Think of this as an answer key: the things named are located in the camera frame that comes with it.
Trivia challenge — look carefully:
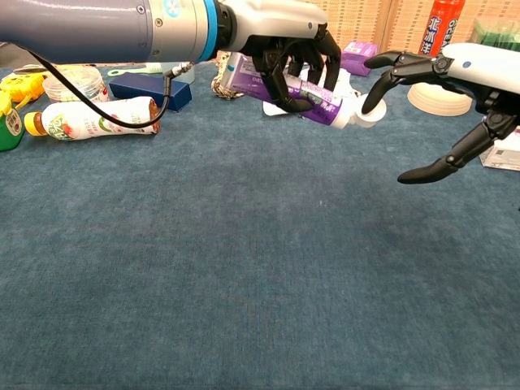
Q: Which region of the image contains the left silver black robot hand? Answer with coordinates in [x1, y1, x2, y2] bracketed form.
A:
[217, 0, 342, 114]

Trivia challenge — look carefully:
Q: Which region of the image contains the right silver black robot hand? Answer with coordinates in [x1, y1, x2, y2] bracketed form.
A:
[361, 42, 520, 186]

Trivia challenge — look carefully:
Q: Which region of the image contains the purple white toothpaste tube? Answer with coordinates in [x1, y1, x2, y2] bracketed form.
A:
[221, 52, 388, 130]

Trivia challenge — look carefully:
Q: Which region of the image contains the white drink bottle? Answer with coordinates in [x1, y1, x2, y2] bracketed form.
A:
[24, 96, 161, 142]

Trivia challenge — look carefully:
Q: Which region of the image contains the clear box of green packets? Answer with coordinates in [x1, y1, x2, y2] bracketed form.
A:
[469, 18, 520, 52]

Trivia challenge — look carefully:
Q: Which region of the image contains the orange drink can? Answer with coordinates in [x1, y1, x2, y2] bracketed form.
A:
[418, 0, 466, 58]

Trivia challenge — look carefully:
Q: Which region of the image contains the beige upturned bowl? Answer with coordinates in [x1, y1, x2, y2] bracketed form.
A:
[406, 80, 475, 118]

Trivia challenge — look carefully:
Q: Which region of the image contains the purple cube box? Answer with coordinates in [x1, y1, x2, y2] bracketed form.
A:
[340, 40, 379, 77]

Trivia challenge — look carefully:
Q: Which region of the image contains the woven bamboo folding screen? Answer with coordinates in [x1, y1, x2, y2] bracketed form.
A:
[24, 0, 520, 68]

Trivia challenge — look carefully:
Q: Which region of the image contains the white printed snack bag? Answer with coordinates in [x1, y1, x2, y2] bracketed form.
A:
[262, 68, 362, 118]

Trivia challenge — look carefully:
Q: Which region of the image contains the purple white drink carton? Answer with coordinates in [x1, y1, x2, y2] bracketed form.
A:
[479, 125, 520, 172]

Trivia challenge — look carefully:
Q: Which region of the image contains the light blue plastic mug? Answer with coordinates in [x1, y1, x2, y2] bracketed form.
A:
[160, 61, 196, 85]

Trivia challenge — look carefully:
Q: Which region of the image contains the mint green brush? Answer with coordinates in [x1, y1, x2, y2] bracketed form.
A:
[106, 62, 164, 78]

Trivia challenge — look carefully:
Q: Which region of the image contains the navy blue long box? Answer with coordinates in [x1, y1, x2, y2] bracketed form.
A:
[108, 72, 193, 114]

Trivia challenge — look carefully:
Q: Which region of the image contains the clear round plastic jar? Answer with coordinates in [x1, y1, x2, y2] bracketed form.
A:
[41, 63, 111, 104]

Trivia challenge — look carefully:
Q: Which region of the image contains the blue table cloth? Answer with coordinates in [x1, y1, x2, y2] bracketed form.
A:
[0, 59, 520, 390]

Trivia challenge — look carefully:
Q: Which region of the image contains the razor on yellow blister card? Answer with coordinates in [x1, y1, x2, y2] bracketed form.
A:
[11, 63, 85, 78]

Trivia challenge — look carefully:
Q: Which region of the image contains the yellow tape measure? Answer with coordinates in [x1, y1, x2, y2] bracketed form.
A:
[0, 71, 46, 110]

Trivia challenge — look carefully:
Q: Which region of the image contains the green jar with yellow lid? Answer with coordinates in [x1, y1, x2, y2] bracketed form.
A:
[0, 91, 26, 153]

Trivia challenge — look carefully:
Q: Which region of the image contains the beige braided rope bundle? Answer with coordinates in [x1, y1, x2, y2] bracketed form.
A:
[210, 50, 245, 101]

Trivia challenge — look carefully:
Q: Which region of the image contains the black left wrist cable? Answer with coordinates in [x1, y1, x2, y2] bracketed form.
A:
[11, 40, 196, 129]

